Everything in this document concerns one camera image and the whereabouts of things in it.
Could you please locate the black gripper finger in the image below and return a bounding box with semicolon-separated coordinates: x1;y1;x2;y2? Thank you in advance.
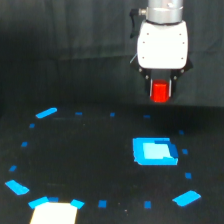
169;79;176;98
148;79;153;98

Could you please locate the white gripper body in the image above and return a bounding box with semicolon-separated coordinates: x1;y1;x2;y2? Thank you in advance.
136;21;193;80

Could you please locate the red cylindrical block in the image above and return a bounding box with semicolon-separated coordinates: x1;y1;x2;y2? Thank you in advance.
151;80;169;103

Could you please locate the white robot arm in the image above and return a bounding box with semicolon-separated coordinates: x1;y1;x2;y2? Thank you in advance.
129;0;193;103

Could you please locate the blue square tape patch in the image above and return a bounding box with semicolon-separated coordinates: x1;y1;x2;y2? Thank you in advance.
133;138;179;166

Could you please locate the black backdrop curtain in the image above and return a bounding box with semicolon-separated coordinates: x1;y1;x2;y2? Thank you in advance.
0;0;224;107

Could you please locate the long blue tape top left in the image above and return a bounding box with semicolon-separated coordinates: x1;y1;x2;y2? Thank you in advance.
36;108;57;119

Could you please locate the long blue tape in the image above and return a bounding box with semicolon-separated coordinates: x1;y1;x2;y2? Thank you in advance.
36;108;57;119
173;190;201;207
5;180;29;195
28;196;49;209

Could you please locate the long blue tape bottom right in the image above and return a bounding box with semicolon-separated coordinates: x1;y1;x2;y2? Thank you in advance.
173;190;201;207

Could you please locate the small blue tape bottom right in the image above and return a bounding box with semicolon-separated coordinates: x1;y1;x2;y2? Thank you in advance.
144;201;151;209

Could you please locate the small blue tape bottom centre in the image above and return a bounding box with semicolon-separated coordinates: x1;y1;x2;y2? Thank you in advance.
98;200;107;208

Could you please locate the blue tape beside paper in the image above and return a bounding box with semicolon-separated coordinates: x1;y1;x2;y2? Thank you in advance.
71;199;84;209

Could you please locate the white paper sheet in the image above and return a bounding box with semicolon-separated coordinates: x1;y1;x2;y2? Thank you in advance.
30;202;78;224

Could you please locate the long blue tape bottom left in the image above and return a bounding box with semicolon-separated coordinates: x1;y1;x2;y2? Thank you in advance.
28;196;49;209

